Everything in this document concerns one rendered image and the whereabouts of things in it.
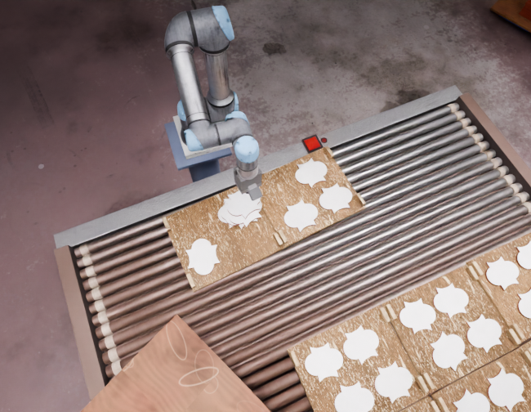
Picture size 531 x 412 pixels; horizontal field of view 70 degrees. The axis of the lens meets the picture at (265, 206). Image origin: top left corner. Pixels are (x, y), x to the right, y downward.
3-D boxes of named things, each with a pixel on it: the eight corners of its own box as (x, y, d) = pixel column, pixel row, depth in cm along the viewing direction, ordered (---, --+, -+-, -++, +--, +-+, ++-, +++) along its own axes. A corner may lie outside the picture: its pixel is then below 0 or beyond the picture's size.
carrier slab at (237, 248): (162, 219, 165) (161, 218, 164) (247, 182, 174) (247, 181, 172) (194, 293, 153) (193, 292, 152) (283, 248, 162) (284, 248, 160)
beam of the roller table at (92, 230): (59, 239, 167) (52, 234, 162) (449, 91, 206) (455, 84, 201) (64, 256, 164) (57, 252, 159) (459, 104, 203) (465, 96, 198)
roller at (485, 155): (95, 316, 153) (90, 314, 148) (486, 151, 190) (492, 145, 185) (98, 328, 151) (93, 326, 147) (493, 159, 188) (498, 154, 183)
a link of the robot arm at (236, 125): (213, 114, 127) (220, 141, 123) (245, 106, 129) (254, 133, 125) (215, 127, 135) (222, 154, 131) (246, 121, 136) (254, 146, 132)
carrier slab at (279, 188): (247, 181, 174) (247, 180, 172) (325, 148, 182) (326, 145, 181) (284, 248, 162) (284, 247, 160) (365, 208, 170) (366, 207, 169)
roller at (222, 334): (111, 378, 144) (107, 378, 140) (519, 193, 181) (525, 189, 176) (115, 391, 143) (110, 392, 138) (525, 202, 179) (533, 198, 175)
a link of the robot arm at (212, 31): (203, 109, 180) (184, 2, 131) (234, 102, 182) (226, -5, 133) (209, 129, 175) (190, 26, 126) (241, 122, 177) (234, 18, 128)
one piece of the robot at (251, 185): (246, 190, 129) (247, 208, 144) (269, 179, 131) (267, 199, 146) (230, 162, 133) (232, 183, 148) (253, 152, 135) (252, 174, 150)
